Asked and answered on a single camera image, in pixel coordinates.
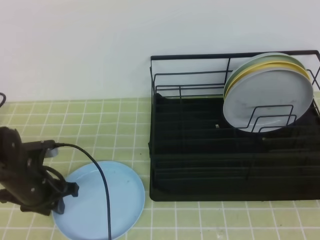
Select yellow plate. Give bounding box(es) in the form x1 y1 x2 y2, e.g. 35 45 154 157
223 61 310 99

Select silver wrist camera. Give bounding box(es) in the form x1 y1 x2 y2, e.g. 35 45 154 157
44 148 59 158

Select black wire dish rack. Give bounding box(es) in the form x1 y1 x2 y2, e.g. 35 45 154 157
148 50 320 202

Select light blue plate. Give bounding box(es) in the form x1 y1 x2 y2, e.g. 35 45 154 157
52 161 145 240

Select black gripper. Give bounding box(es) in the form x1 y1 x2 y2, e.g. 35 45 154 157
0 140 79 216

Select grey plate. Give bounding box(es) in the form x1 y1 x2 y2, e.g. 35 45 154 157
223 68 314 133

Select black camera cable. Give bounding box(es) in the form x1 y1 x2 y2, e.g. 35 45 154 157
55 142 113 240

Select green plate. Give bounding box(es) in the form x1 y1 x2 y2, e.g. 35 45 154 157
223 52 306 98

